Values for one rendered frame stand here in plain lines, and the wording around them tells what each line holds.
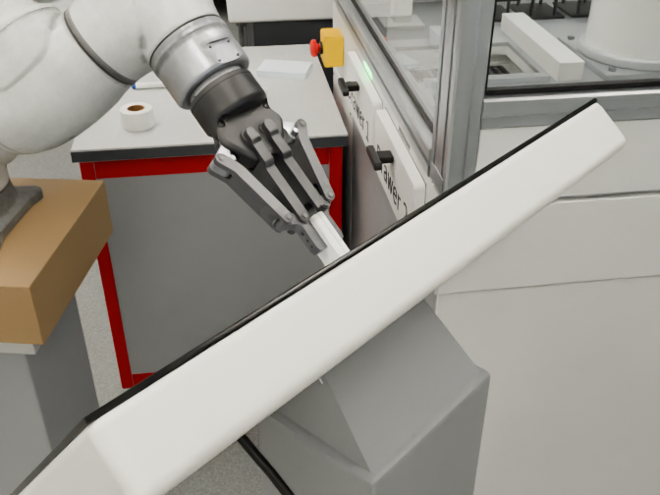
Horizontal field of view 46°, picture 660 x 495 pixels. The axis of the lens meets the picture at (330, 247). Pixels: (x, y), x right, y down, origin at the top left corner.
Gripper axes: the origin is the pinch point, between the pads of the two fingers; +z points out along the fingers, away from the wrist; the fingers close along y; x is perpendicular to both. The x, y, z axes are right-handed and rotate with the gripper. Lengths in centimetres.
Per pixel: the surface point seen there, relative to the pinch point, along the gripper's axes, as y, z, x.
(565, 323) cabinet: 43, 27, 17
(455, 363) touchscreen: -7.3, 14.9, -13.4
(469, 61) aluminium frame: 29.1, -9.8, -6.4
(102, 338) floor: 39, -29, 158
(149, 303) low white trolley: 33, -23, 107
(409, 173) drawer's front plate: 34.5, -5.2, 17.2
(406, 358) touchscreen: -11.4, 12.0, -13.7
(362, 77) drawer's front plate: 61, -29, 37
